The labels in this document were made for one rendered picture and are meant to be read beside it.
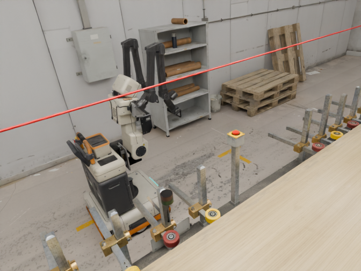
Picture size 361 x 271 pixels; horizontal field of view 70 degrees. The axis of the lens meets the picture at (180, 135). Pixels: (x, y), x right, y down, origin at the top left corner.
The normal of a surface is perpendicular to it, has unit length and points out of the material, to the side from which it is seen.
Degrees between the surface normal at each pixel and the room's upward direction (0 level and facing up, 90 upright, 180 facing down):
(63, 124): 90
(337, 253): 0
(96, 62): 90
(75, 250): 0
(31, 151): 90
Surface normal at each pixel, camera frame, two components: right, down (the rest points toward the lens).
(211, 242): -0.09, -0.88
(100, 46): 0.58, 0.34
